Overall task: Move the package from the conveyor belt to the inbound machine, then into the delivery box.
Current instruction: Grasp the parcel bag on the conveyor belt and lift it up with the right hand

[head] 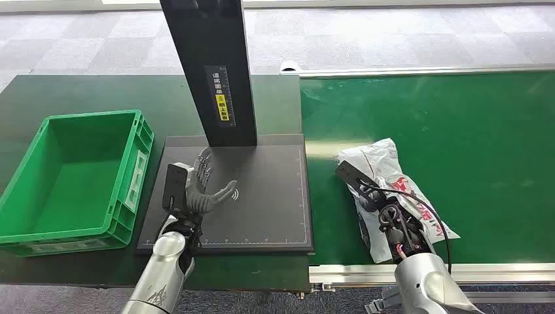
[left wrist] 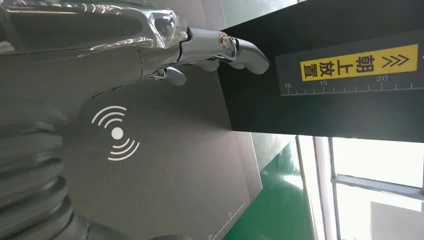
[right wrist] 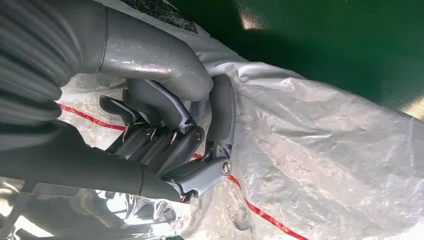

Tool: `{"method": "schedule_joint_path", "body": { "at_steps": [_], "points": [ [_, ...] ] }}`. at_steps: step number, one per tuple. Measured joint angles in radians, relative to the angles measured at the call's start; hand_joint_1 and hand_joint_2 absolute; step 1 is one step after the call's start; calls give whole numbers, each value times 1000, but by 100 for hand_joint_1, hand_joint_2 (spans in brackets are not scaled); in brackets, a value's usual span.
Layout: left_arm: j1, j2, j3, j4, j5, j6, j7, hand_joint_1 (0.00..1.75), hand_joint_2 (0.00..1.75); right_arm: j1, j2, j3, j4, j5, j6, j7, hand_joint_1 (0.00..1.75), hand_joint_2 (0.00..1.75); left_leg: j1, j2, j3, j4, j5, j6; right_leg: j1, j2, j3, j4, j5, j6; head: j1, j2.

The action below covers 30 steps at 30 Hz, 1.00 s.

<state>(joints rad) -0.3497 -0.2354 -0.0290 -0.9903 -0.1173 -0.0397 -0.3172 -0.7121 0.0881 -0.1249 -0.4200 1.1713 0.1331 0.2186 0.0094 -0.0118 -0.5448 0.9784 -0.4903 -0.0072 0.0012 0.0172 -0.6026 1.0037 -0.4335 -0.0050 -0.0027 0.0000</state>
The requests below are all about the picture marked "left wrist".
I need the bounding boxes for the black inbound scanning machine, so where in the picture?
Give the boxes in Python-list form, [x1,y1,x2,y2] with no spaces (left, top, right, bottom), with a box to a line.
[61,0,424,240]

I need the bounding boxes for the ribbed grey left arm sleeve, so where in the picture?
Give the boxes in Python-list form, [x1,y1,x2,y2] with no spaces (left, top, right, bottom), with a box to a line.
[0,114,193,240]

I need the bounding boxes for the yellow arrow label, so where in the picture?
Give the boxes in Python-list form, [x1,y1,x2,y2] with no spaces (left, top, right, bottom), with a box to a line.
[299,43,419,82]

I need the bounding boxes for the dark metal window frame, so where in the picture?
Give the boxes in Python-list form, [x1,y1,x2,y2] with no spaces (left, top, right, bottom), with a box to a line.
[294,135,424,240]

